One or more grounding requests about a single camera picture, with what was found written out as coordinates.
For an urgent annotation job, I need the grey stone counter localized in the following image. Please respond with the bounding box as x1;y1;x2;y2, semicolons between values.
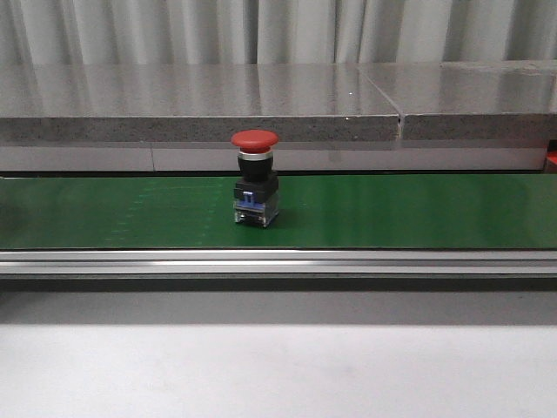
1;60;556;172

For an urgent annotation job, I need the green conveyor belt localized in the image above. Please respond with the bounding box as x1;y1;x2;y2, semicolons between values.
1;174;556;250

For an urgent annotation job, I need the red tray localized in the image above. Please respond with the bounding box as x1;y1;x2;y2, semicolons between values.
544;151;557;174

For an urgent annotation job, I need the white curtain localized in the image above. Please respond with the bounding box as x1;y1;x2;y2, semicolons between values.
1;1;556;64

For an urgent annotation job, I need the aluminium conveyor frame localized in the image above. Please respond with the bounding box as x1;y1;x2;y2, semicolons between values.
1;249;556;278

